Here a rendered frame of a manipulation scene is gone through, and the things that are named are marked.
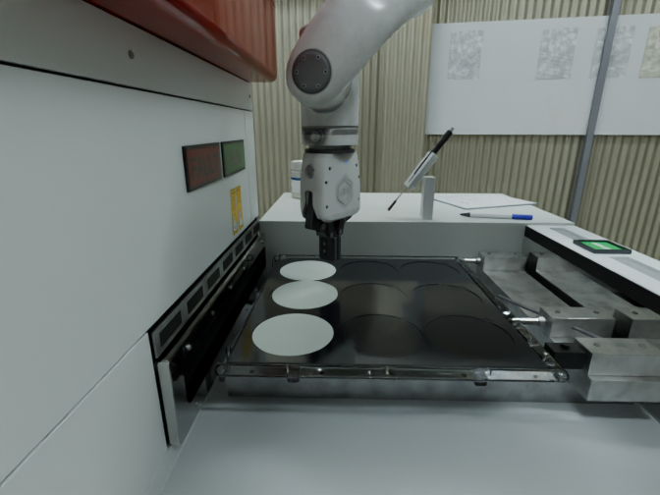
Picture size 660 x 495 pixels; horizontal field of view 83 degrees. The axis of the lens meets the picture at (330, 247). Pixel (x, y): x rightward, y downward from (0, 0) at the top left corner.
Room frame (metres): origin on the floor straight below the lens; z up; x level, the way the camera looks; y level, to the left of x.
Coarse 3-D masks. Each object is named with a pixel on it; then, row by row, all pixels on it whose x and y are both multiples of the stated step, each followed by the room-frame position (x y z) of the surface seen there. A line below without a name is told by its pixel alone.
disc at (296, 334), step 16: (272, 320) 0.44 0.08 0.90; (288, 320) 0.44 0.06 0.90; (304, 320) 0.44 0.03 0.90; (320, 320) 0.44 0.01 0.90; (256, 336) 0.40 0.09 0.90; (272, 336) 0.40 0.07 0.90; (288, 336) 0.40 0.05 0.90; (304, 336) 0.40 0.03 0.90; (320, 336) 0.40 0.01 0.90; (272, 352) 0.37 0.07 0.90; (288, 352) 0.37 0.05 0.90; (304, 352) 0.37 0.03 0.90
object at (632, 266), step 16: (560, 240) 0.61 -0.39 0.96; (608, 240) 0.61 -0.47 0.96; (592, 256) 0.53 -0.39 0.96; (608, 256) 0.53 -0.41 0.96; (624, 256) 0.53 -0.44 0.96; (640, 256) 0.53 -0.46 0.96; (624, 272) 0.46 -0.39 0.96; (640, 272) 0.46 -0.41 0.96; (656, 272) 0.47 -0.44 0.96; (656, 288) 0.41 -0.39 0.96
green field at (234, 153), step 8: (224, 144) 0.54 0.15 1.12; (232, 144) 0.58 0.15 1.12; (240, 144) 0.62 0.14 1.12; (224, 152) 0.53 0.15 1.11; (232, 152) 0.57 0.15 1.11; (240, 152) 0.62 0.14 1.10; (232, 160) 0.57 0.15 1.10; (240, 160) 0.61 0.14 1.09; (232, 168) 0.57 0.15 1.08; (240, 168) 0.61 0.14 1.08
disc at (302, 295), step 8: (280, 288) 0.55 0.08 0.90; (288, 288) 0.55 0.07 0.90; (296, 288) 0.54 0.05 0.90; (304, 288) 0.54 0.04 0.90; (312, 288) 0.54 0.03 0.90; (320, 288) 0.54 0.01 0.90; (328, 288) 0.54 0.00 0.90; (272, 296) 0.52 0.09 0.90; (280, 296) 0.52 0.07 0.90; (288, 296) 0.52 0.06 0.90; (296, 296) 0.52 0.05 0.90; (304, 296) 0.52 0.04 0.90; (312, 296) 0.52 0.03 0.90; (320, 296) 0.52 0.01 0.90; (328, 296) 0.52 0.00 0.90; (336, 296) 0.52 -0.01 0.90; (280, 304) 0.49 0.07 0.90; (288, 304) 0.49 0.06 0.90; (296, 304) 0.49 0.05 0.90; (304, 304) 0.49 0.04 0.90; (312, 304) 0.49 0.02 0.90; (320, 304) 0.49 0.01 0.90
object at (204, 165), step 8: (192, 152) 0.42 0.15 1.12; (200, 152) 0.44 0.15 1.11; (208, 152) 0.47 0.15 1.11; (216, 152) 0.50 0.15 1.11; (192, 160) 0.42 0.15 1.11; (200, 160) 0.44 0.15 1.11; (208, 160) 0.47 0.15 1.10; (216, 160) 0.50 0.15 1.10; (192, 168) 0.42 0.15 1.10; (200, 168) 0.44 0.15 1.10; (208, 168) 0.47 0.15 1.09; (216, 168) 0.49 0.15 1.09; (192, 176) 0.41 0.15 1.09; (200, 176) 0.44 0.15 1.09; (208, 176) 0.46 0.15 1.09; (216, 176) 0.49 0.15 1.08; (192, 184) 0.41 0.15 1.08; (200, 184) 0.43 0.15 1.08
